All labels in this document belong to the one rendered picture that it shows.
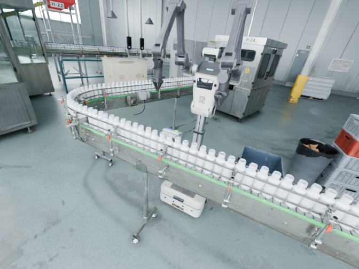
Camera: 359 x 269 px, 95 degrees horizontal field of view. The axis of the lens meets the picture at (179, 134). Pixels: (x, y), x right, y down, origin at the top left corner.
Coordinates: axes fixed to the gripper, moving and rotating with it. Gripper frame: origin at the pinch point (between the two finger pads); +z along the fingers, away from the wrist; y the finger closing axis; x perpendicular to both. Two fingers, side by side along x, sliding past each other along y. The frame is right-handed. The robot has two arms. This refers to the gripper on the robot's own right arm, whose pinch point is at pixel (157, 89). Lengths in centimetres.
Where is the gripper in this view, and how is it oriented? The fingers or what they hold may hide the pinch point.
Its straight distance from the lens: 122.5
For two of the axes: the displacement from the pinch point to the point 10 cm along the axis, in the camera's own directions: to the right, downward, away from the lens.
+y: -4.5, 3.8, -8.1
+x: 8.9, 3.0, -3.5
